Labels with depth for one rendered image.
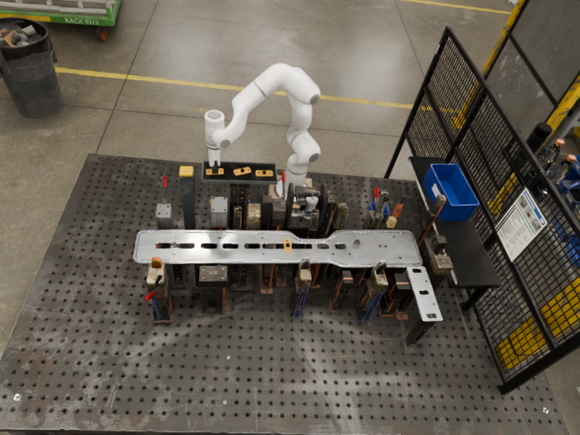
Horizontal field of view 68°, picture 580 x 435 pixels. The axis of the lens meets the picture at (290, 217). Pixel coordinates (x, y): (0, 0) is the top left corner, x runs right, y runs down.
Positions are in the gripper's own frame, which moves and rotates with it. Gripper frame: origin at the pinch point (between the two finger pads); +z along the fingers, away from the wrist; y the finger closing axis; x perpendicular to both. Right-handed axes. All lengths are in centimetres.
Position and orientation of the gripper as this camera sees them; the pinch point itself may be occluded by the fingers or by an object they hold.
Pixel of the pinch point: (215, 167)
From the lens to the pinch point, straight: 215.5
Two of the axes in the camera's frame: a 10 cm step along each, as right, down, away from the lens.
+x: 9.7, -0.8, 2.2
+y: 2.0, 7.7, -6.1
